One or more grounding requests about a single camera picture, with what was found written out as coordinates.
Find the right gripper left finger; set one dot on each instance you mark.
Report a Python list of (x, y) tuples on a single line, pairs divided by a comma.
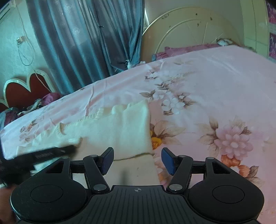
[(96, 166)]

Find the patterned cloth by headboard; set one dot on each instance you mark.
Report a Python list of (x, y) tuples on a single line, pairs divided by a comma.
[(224, 42)]

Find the cream round headboard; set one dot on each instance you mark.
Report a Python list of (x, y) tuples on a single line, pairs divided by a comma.
[(184, 27)]

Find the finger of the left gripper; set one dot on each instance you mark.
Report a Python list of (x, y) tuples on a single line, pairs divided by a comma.
[(44, 155)]

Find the person's left hand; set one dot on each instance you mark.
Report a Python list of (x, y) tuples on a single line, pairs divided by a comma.
[(6, 214)]

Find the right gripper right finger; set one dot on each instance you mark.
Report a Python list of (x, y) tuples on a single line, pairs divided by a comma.
[(179, 167)]

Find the pink floral bed sheet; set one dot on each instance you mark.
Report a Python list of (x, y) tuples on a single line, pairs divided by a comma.
[(216, 102)]

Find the purple wall poster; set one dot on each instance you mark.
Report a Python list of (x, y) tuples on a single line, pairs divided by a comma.
[(271, 25)]

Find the purple pillow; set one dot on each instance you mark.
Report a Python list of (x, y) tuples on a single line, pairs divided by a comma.
[(171, 52)]

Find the dark clothes pile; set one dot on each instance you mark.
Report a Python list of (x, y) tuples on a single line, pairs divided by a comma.
[(10, 114)]

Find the white knit sweater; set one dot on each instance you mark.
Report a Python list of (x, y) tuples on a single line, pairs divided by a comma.
[(125, 128)]

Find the white pump bottle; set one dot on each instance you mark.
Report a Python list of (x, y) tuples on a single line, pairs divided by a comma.
[(129, 64)]

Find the red heart-shaped headboard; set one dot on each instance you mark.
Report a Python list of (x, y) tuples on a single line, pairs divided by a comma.
[(17, 93)]

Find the blue grey curtain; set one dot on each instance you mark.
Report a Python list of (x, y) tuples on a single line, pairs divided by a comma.
[(86, 41)]

